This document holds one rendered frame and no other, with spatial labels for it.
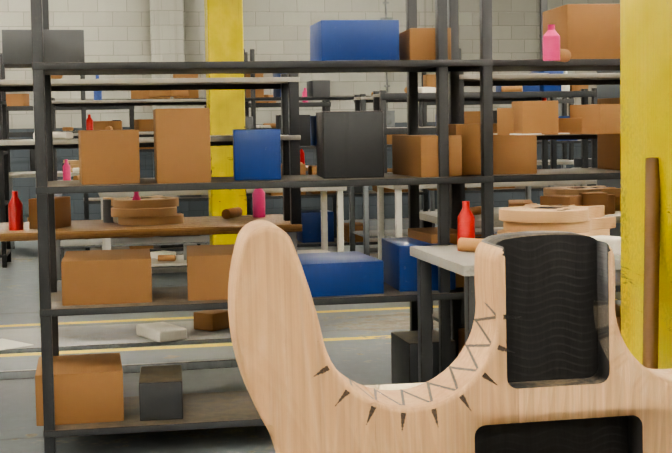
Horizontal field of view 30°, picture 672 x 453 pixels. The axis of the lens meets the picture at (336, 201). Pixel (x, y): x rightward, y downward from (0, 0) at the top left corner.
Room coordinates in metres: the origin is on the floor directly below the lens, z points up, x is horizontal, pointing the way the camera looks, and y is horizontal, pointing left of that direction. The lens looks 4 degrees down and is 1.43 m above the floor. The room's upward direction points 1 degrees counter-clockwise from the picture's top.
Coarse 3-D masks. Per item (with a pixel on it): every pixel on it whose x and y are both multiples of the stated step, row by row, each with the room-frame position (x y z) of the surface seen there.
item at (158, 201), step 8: (112, 200) 6.79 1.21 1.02; (120, 200) 6.60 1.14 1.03; (128, 200) 6.58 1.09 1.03; (136, 200) 6.57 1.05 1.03; (144, 200) 6.58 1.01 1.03; (152, 200) 6.60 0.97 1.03; (160, 200) 6.62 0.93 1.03; (168, 200) 6.65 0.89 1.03; (176, 200) 6.70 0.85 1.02; (120, 208) 6.60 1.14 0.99; (128, 208) 6.58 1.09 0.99; (136, 208) 6.57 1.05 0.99
